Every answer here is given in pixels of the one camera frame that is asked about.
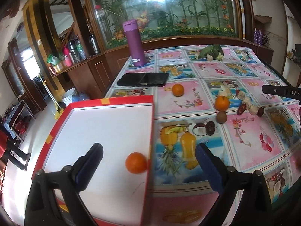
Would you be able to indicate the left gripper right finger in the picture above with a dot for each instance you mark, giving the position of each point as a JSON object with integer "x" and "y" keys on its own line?
{"x": 255, "y": 205}

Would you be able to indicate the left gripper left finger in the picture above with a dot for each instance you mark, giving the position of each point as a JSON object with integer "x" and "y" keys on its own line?
{"x": 42, "y": 207}

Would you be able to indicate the orange tangerine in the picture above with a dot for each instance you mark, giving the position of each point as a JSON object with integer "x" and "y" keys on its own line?
{"x": 136, "y": 163}
{"x": 178, "y": 90}
{"x": 222, "y": 103}

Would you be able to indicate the brown kiwi fruit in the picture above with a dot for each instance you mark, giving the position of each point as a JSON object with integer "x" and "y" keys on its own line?
{"x": 221, "y": 117}

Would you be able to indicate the purple spray bottles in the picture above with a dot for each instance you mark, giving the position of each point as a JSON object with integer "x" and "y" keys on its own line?
{"x": 257, "y": 37}

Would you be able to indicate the red white shallow box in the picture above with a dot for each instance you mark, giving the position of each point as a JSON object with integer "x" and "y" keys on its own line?
{"x": 122, "y": 125}

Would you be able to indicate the colourful fruit pattern tablecloth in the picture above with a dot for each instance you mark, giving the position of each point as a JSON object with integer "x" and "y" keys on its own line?
{"x": 179, "y": 193}

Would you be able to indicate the green leaf vegetable bundle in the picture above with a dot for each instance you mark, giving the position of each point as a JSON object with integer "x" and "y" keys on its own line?
{"x": 215, "y": 51}

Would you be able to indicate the white plastic bucket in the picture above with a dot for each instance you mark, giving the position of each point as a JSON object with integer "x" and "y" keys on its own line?
{"x": 68, "y": 95}

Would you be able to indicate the blue thermos jug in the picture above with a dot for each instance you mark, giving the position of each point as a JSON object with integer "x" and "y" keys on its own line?
{"x": 77, "y": 97}

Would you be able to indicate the floral glass partition panel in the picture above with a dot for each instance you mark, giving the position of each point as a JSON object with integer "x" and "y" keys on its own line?
{"x": 164, "y": 18}

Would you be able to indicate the black smartphone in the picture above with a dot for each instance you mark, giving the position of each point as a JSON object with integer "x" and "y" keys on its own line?
{"x": 143, "y": 79}

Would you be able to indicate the purple thermos bottle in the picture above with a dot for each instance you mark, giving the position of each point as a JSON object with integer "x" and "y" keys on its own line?
{"x": 132, "y": 34}

